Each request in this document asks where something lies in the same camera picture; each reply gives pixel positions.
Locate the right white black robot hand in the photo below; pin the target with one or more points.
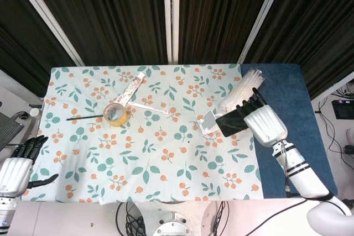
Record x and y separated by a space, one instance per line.
265 125

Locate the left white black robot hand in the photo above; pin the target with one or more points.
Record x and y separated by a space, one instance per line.
13 172

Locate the black smartphone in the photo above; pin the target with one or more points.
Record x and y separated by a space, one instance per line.
231 124

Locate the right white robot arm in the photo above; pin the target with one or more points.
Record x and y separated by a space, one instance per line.
304 180

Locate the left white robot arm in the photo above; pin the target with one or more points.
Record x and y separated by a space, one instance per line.
5 211

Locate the white folding phone stand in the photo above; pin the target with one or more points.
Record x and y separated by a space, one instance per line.
208 121

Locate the bundle of clear plastic straws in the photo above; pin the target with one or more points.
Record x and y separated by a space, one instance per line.
243 89

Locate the grey laptop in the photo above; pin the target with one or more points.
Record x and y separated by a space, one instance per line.
9 129

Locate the small white bottle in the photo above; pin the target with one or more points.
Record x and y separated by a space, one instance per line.
34 112

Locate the black box with screen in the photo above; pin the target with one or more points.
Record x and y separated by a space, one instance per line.
340 109

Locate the black pencil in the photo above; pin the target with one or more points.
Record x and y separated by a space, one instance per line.
83 117

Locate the floral fruit print tablecloth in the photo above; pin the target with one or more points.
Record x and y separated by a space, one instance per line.
152 150

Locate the yellow packing tape roll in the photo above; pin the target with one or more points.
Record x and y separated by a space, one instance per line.
122 121

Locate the pink toothbrush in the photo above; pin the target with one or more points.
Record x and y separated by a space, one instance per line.
146 107

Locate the white robot torso base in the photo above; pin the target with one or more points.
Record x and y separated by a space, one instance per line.
175 227

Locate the floral print toothpaste tube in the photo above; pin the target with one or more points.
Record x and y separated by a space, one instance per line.
130 89

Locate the dark pleated curtain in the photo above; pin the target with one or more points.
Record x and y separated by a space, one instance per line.
124 12

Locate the white slanted frame post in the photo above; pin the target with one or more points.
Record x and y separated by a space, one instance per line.
47 17
261 17

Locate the white upright frame post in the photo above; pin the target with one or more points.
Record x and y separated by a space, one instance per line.
171 15

